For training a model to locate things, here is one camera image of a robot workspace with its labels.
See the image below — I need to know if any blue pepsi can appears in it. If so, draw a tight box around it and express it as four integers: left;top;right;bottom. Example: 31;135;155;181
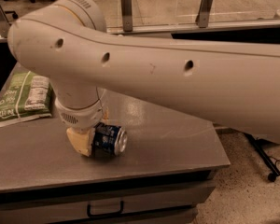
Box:
92;122;128;156

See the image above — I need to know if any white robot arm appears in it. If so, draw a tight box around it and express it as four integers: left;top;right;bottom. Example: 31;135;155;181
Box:
7;0;280;144

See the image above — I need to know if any black drawer handle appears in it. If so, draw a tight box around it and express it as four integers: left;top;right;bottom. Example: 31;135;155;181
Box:
86;201;124;219

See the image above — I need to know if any middle metal bracket post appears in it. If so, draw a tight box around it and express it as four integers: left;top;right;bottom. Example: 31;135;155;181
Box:
120;0;133;32

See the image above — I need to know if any black stand leg with wheel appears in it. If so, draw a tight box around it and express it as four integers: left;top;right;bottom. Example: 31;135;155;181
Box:
245;133;280;182

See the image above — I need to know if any right metal bracket post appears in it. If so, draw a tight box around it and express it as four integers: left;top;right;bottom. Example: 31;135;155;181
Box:
196;0;213;28

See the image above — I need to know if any green chip bag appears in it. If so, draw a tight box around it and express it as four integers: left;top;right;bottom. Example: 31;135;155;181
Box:
0;71;52;128

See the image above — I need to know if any grey table drawer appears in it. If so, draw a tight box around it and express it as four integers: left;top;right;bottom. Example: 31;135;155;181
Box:
0;180;215;224

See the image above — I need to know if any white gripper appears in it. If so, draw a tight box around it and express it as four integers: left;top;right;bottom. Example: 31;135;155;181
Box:
55;99;104;157

